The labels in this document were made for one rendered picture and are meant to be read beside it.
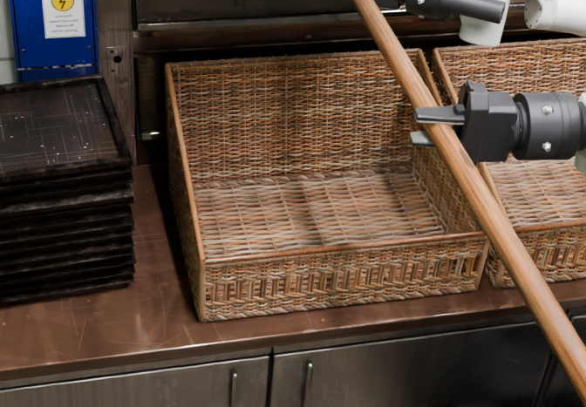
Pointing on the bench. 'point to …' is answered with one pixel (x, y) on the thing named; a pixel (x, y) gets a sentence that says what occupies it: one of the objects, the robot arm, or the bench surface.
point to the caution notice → (63, 12)
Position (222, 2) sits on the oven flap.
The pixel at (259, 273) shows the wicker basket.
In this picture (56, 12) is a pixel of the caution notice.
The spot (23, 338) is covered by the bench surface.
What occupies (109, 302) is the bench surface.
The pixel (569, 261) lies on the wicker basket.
